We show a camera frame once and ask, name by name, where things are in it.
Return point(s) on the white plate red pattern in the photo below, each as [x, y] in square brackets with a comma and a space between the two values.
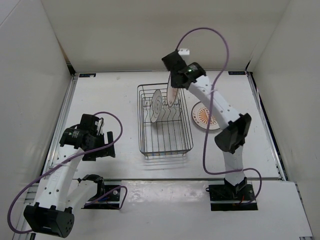
[171, 93]

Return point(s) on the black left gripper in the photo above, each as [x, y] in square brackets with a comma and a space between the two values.
[92, 156]

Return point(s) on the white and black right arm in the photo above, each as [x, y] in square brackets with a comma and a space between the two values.
[234, 125]

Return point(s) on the wire dish rack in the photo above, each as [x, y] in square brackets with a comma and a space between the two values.
[171, 134]

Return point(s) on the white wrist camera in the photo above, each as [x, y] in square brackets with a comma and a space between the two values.
[184, 52]
[100, 125]

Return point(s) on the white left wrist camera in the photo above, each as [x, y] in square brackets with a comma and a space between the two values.
[100, 125]

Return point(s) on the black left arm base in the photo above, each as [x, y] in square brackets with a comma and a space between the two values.
[108, 202]

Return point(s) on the orange sunburst plate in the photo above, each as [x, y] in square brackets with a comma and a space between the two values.
[200, 116]

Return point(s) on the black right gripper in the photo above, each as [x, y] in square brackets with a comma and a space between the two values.
[173, 85]

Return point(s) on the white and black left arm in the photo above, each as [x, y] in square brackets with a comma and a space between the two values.
[53, 212]

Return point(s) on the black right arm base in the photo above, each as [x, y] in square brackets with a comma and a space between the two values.
[222, 199]

